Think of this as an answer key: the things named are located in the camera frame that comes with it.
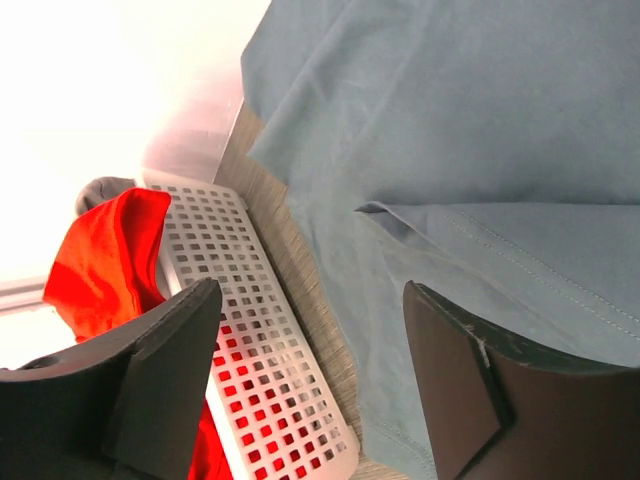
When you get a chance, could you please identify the red t shirt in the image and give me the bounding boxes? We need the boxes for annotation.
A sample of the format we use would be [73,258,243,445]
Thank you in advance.
[44,188,231,479]

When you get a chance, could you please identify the left aluminium corner post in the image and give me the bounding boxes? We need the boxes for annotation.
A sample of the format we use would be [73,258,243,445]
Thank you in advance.
[0,276,47,314]

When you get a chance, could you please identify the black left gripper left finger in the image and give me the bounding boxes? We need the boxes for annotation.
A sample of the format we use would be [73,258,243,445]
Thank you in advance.
[1,278,222,479]

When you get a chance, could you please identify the grey-blue t shirt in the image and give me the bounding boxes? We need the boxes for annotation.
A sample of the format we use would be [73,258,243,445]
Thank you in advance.
[242,1,639,479]

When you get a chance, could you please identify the white perforated plastic basket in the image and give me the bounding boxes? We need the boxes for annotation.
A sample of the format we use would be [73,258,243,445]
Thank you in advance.
[136,169,360,480]

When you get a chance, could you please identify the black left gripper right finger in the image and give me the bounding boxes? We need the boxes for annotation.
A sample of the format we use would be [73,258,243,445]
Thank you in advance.
[403,282,639,479]

